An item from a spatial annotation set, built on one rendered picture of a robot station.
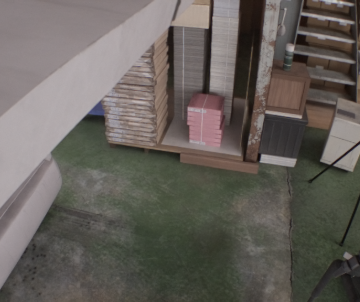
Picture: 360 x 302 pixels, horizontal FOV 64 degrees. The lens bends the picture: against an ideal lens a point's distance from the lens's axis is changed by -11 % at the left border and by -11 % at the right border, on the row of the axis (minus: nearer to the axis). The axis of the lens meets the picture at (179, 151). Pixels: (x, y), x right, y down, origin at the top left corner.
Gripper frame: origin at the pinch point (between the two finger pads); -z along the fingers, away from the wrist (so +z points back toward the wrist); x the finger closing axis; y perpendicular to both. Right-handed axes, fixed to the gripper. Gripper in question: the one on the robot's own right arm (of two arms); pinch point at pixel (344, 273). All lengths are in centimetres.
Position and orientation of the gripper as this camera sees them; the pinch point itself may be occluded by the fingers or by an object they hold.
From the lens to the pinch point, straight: 140.4
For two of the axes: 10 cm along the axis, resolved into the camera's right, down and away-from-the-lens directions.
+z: 5.0, -6.8, -5.4
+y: 0.1, 6.3, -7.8
